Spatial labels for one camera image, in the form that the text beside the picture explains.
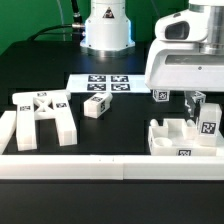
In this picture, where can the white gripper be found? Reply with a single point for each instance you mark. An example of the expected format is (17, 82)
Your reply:
(187, 55)

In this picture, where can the white chair seat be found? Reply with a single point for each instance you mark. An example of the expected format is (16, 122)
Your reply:
(177, 137)

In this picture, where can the white tagged cube far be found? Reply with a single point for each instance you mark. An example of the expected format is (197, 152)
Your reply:
(199, 97)

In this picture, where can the white tagged cube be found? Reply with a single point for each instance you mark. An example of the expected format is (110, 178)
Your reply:
(199, 97)
(161, 95)

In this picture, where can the white tagged cube near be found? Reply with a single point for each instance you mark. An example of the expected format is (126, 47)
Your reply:
(161, 95)

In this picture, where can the white marker base plate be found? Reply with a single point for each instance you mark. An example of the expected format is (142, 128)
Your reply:
(115, 83)

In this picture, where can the white front fence rail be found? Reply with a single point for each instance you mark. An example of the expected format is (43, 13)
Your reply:
(111, 167)

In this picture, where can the white fence rail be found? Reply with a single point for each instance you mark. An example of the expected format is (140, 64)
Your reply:
(111, 167)
(7, 128)

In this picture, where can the white chair back frame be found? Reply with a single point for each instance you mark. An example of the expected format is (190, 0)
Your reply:
(43, 105)

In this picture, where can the white left fence rail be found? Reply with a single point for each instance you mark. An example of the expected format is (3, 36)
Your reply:
(7, 128)

